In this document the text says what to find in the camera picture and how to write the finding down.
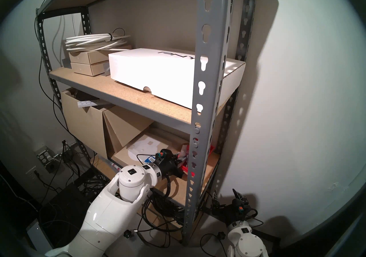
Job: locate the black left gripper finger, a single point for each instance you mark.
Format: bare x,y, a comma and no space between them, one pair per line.
181,168
180,160

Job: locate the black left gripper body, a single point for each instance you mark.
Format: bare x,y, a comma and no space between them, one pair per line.
167,163

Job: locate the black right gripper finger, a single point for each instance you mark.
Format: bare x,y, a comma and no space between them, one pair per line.
239,197
216,203

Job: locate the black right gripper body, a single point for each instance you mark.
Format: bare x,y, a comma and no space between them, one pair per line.
236,212

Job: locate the clear bag with black parts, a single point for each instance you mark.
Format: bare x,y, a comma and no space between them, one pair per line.
182,151

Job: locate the red plastic bin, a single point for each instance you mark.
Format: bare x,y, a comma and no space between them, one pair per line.
213,149

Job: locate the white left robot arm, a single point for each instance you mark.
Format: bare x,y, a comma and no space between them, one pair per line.
108,216

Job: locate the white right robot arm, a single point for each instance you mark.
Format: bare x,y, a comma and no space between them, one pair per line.
246,239

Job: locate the grey metal rack shelf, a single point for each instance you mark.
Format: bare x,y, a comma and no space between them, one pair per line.
210,59

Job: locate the flat cardboard box white label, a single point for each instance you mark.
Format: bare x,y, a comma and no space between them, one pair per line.
125,152

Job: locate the white tube pink print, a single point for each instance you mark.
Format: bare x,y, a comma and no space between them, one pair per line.
113,166

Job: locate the large open cardboard box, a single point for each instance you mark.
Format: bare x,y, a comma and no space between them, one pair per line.
83,125

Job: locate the white PNY cardboard box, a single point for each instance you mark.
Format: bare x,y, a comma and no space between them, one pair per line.
154,70

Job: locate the white power strip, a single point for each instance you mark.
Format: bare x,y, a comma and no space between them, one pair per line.
87,103

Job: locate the black box on floor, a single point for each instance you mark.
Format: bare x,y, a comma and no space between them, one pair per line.
65,199

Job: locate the small brown cardboard box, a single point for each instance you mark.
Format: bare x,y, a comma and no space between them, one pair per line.
85,57
85,69

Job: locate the white box device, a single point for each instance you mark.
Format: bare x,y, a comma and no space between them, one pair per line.
35,235

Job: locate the metal wall outlet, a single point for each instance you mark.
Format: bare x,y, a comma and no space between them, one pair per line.
43,155

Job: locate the white wall outlet plate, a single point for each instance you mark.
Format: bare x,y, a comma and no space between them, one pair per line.
31,172

